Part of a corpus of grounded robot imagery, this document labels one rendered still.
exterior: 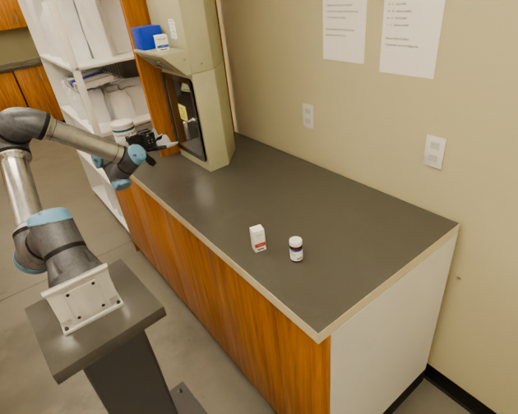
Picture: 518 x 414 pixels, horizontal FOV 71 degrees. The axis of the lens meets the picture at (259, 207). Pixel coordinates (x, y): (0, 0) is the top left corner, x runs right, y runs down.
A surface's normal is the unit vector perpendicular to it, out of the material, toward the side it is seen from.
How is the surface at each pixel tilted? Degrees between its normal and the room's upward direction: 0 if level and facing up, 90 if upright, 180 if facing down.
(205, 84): 90
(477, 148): 90
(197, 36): 90
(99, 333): 0
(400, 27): 90
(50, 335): 0
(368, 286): 0
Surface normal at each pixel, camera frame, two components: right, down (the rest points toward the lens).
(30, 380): -0.10, -0.84
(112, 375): 0.65, 0.35
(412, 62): -0.79, 0.40
